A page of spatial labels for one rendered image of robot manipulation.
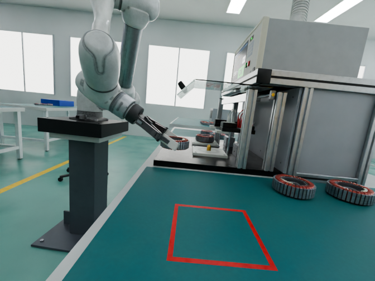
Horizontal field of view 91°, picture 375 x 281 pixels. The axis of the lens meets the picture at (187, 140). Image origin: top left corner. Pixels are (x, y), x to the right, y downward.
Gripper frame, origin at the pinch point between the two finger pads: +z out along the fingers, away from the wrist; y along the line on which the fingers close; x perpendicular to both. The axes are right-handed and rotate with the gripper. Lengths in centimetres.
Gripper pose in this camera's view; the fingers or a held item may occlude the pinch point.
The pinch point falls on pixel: (174, 141)
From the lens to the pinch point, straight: 72.4
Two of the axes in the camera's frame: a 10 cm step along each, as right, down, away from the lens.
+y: 0.0, 1.8, -9.8
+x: 5.8, -8.0, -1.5
